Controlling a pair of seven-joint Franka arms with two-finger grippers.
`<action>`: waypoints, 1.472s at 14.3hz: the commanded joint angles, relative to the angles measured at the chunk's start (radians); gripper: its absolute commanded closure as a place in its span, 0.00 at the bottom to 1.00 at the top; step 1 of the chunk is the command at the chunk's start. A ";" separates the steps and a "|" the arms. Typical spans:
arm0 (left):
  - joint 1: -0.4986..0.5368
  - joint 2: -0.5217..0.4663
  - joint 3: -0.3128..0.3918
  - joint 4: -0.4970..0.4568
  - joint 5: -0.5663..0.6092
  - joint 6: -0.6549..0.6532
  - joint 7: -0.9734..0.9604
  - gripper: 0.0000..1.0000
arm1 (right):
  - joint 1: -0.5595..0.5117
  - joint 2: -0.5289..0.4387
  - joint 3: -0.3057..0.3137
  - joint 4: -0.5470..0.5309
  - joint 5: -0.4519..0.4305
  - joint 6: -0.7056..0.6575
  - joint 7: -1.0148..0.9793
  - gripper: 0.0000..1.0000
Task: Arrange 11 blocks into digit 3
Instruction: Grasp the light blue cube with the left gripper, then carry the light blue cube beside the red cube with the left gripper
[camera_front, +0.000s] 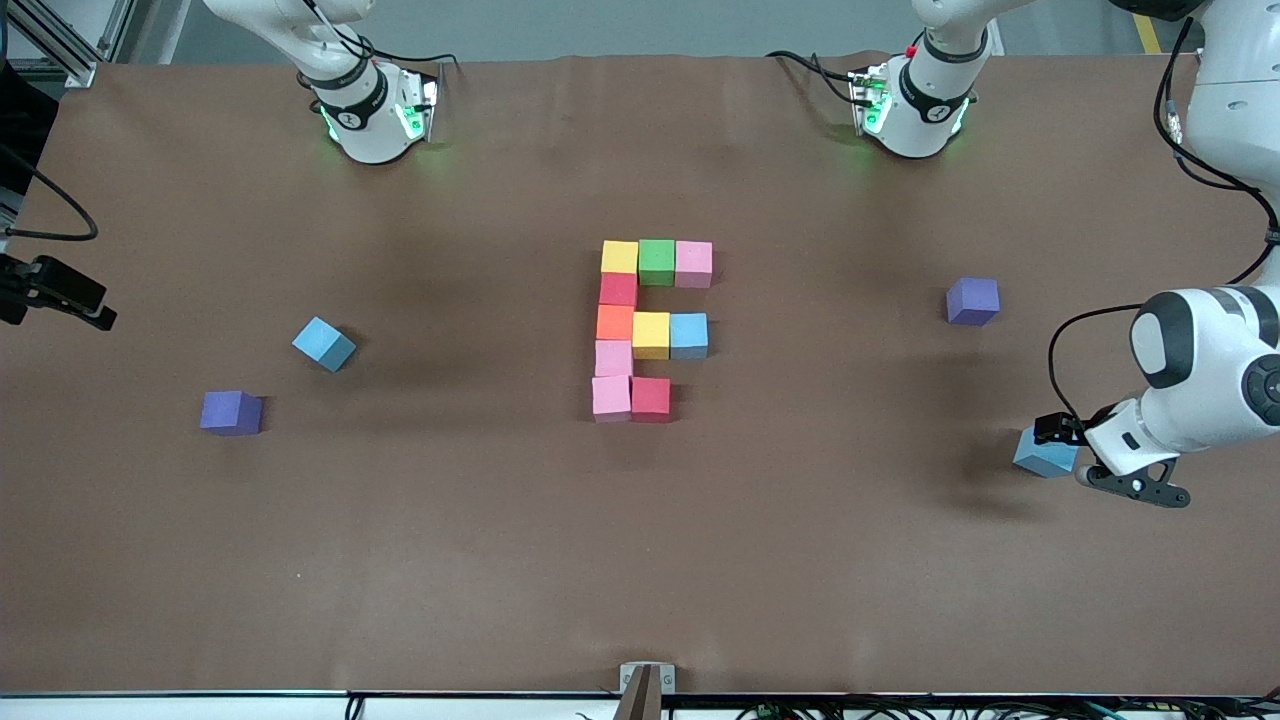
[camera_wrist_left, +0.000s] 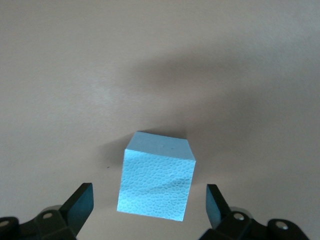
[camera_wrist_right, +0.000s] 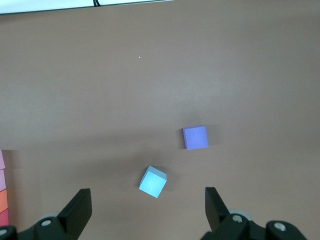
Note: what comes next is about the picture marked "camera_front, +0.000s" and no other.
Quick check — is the blue foam cube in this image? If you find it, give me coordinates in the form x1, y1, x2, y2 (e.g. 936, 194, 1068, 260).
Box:
292, 317, 357, 373
668, 312, 711, 362
1013, 424, 1082, 479

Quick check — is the green foam cube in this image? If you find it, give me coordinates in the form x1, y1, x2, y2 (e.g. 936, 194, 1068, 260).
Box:
638, 239, 679, 288

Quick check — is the purple foam cube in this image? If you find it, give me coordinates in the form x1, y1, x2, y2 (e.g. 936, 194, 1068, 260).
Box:
199, 390, 263, 437
945, 277, 1001, 327

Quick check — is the brown table cover mat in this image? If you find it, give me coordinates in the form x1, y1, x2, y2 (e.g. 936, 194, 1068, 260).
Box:
0, 50, 1280, 698

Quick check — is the aluminium frame profile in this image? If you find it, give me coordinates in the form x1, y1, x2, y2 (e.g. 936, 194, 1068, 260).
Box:
0, 0, 136, 89

